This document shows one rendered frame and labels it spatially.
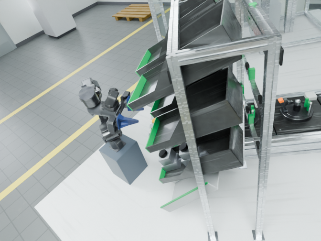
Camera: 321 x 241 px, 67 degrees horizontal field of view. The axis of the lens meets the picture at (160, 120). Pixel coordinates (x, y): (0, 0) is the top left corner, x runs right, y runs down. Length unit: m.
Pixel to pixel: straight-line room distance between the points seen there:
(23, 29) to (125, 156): 6.72
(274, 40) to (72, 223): 1.15
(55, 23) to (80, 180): 5.63
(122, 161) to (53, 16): 5.83
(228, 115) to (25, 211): 2.50
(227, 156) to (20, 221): 2.38
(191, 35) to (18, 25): 7.13
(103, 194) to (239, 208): 0.65
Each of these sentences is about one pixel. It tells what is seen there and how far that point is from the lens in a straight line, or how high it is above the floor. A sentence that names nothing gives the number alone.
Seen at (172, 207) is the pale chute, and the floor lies 1.03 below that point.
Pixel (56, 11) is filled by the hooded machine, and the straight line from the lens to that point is 6.77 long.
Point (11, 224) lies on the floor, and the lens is 2.84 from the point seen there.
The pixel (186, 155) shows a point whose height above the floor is 1.29.
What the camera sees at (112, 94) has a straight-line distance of 0.88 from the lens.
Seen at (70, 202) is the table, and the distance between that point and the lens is 1.38.
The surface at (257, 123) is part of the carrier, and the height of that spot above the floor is 0.97.
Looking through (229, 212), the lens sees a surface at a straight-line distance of 1.11.
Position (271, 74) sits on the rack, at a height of 1.59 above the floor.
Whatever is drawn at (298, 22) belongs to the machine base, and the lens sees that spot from 2.48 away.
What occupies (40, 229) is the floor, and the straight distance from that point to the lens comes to 2.60.
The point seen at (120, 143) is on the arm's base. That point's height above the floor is 1.09.
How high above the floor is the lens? 1.86
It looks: 41 degrees down
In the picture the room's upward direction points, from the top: 18 degrees counter-clockwise
